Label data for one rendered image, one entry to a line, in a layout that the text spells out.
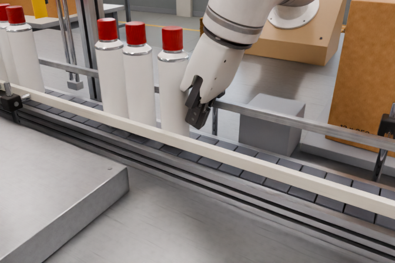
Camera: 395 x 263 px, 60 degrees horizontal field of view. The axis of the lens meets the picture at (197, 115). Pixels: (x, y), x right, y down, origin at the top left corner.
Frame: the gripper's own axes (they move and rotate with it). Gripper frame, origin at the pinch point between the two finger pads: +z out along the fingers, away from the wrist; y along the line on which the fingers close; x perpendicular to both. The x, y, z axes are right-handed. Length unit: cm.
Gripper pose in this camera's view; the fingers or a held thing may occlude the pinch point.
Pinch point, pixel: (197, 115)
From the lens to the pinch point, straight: 58.0
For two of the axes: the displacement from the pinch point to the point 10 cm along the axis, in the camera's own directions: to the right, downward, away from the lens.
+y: -5.1, 3.8, -7.7
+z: -2.9, 7.6, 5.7
